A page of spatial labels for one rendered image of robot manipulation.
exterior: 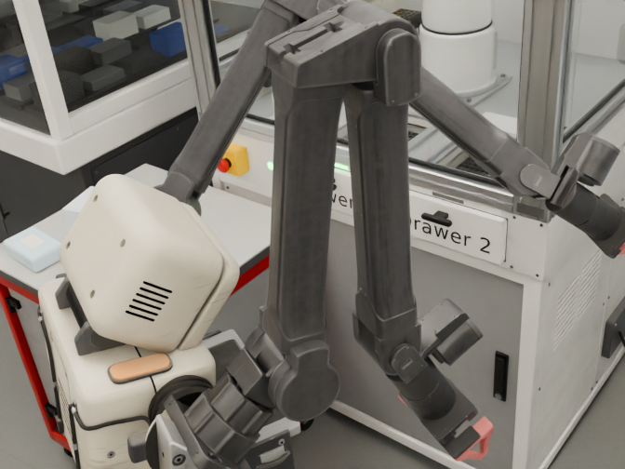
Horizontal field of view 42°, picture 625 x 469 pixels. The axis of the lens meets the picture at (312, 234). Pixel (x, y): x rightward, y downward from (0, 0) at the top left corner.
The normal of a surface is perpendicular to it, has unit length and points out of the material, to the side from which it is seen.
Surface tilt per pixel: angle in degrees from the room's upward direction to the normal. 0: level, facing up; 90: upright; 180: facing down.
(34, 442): 0
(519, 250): 90
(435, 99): 60
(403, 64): 90
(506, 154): 56
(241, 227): 0
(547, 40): 90
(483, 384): 90
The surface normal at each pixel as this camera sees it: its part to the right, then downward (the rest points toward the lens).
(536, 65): -0.62, 0.47
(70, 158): 0.78, 0.29
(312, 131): 0.40, 0.52
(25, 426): -0.08, -0.83
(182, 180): -0.06, 0.02
